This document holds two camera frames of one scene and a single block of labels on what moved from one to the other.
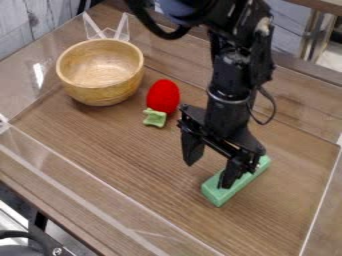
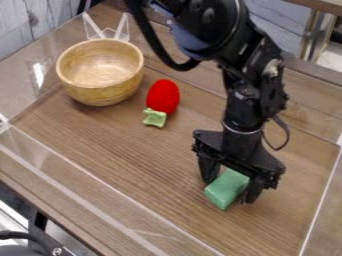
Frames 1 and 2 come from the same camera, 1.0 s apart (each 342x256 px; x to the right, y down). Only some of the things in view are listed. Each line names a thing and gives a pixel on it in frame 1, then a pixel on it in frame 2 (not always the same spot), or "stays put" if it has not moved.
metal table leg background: [317, 36] stays put
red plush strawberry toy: [162, 101] stays put
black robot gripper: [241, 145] → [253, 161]
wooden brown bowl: [101, 71] stays put
